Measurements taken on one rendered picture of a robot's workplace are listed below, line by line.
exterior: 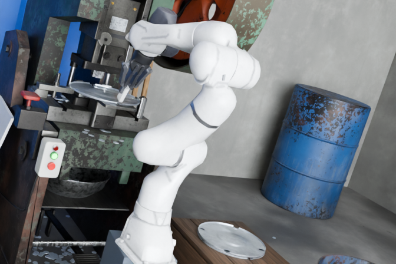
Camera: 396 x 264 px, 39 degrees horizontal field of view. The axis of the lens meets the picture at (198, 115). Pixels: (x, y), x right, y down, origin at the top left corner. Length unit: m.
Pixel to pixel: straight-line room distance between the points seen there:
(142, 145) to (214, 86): 0.28
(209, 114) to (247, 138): 2.94
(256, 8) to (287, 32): 2.22
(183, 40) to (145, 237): 0.61
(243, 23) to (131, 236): 0.94
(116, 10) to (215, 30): 0.74
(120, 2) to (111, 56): 0.22
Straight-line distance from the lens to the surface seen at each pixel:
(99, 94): 2.23
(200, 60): 1.51
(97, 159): 2.24
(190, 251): 2.24
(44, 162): 2.05
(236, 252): 2.23
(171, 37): 1.71
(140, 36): 1.83
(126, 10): 2.29
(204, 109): 1.54
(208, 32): 1.63
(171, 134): 1.62
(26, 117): 2.07
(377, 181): 5.32
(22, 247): 2.24
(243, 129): 4.41
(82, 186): 2.36
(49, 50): 2.48
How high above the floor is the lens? 1.22
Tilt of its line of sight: 11 degrees down
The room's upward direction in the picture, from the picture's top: 17 degrees clockwise
